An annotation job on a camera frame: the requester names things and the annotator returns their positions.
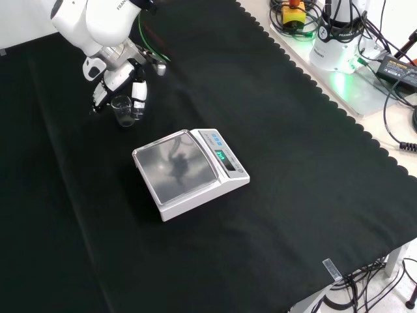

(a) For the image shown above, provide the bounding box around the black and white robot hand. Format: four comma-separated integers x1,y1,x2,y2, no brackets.
81,55,149,121

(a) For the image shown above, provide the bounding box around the small clear glass beaker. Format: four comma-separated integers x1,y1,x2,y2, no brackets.
110,95,134,127

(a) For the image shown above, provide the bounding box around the white electronic balance steel pan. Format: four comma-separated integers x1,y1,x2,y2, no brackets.
132,128,251,222

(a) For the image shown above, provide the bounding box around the black bench cloth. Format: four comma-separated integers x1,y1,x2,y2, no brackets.
0,0,417,313

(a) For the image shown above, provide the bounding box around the yellow stop button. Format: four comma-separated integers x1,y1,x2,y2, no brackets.
281,0,307,27

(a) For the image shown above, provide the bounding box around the black power adapter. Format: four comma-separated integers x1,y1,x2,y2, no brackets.
376,54,417,88

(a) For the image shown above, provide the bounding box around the red and black tripod leg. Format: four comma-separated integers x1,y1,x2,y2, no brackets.
393,29,417,66

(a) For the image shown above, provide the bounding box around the white bench leg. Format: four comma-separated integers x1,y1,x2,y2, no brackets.
384,243,412,278

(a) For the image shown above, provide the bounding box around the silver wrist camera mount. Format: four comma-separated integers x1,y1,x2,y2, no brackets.
136,45,168,77

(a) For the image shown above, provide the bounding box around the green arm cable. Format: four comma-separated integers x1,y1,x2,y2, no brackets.
137,12,171,62

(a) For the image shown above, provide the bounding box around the pale metal base plate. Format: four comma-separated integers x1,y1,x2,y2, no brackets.
268,18,417,119

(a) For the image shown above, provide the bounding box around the black power cable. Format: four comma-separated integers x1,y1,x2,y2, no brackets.
382,81,417,151

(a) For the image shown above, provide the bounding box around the black cable bundle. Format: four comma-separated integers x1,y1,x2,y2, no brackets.
321,257,417,313

